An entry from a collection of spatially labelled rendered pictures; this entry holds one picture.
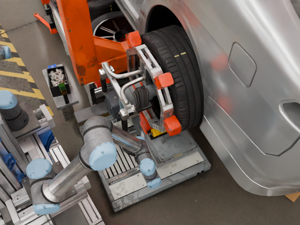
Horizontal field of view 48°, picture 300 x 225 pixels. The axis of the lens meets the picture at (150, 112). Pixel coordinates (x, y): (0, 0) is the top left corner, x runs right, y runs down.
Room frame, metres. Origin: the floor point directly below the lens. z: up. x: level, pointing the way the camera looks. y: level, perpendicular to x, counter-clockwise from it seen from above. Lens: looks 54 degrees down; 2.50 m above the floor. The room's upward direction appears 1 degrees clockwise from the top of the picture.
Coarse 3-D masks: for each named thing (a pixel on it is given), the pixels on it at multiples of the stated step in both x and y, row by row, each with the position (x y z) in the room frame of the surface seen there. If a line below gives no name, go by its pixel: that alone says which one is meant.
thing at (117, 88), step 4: (108, 76) 1.36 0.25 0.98; (112, 80) 1.33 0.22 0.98; (116, 80) 1.33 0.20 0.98; (112, 84) 1.30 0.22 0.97; (116, 84) 1.29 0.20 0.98; (116, 88) 1.26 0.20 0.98; (120, 88) 1.26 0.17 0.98; (116, 92) 1.25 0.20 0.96; (120, 96) 1.21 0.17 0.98; (124, 104) 1.15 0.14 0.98; (128, 112) 1.09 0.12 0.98; (132, 112) 1.10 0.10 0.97
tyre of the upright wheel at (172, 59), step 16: (160, 32) 1.56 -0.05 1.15; (176, 32) 1.54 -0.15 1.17; (160, 48) 1.39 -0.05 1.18; (176, 48) 1.40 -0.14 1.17; (192, 48) 1.41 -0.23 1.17; (176, 64) 1.31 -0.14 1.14; (192, 64) 1.32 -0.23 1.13; (176, 80) 1.22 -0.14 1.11; (192, 80) 1.24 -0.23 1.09; (176, 96) 1.17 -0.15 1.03; (192, 96) 1.18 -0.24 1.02; (176, 112) 1.16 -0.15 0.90; (192, 112) 1.15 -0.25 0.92
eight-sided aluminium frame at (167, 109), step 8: (136, 48) 1.45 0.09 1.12; (144, 48) 1.45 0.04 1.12; (128, 56) 1.57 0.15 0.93; (136, 56) 1.59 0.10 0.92; (144, 56) 1.39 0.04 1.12; (152, 56) 1.39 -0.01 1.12; (128, 64) 1.58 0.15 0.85; (136, 64) 1.59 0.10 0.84; (144, 64) 1.35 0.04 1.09; (152, 64) 1.36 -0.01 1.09; (128, 72) 1.58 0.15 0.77; (152, 72) 1.27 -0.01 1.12; (160, 72) 1.28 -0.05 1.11; (152, 80) 1.26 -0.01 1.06; (160, 96) 1.18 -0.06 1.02; (168, 96) 1.19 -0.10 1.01; (160, 104) 1.16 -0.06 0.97; (168, 104) 1.15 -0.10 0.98; (144, 112) 1.36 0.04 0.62; (152, 112) 1.36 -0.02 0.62; (168, 112) 1.16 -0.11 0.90; (152, 120) 1.29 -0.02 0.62; (160, 120) 1.15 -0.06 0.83; (160, 128) 1.14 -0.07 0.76
